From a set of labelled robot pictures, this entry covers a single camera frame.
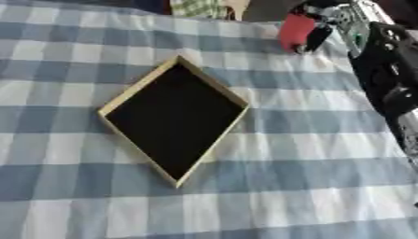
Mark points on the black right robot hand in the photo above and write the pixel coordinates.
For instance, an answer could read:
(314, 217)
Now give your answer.
(318, 36)

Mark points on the red cylinder block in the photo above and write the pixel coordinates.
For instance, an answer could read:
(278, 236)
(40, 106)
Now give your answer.
(295, 31)

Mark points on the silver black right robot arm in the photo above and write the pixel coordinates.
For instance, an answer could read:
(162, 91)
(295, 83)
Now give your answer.
(384, 62)

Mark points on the tan cardboard box black inside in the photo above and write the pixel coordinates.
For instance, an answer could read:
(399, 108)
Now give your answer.
(174, 121)

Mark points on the green white checked fabric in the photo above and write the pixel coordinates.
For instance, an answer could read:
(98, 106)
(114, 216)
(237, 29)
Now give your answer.
(198, 7)

